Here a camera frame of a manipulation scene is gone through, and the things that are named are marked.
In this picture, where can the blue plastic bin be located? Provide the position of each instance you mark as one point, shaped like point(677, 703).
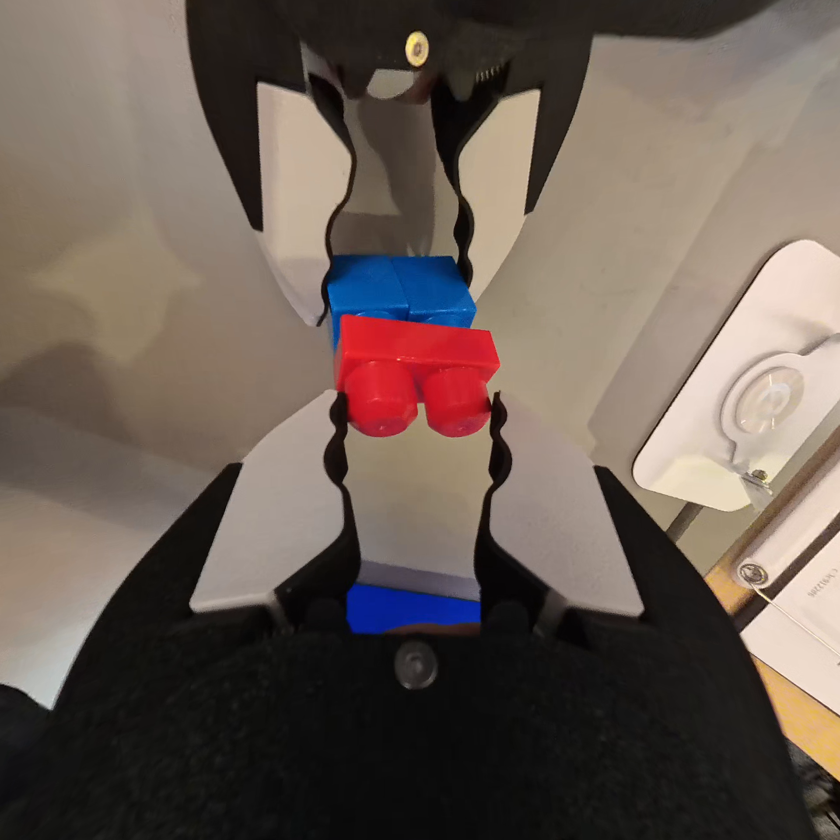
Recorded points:
point(413, 610)

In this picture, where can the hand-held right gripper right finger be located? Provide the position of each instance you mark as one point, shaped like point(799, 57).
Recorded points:
point(558, 525)

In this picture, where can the printed instruction sheet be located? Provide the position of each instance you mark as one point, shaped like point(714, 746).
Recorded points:
point(807, 630)

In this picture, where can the red two-stud block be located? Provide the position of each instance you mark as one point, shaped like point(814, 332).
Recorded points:
point(420, 348)

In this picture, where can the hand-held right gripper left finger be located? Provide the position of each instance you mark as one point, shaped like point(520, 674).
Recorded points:
point(269, 525)

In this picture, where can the grey desk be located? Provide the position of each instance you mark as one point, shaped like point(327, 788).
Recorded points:
point(131, 262)

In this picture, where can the white tilting stand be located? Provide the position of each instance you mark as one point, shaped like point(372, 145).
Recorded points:
point(709, 394)

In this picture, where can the blue one-stud block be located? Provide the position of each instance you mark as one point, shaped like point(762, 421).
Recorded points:
point(364, 285)
point(436, 289)

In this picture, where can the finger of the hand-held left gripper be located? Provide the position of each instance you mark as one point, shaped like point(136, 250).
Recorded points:
point(502, 197)
point(292, 197)

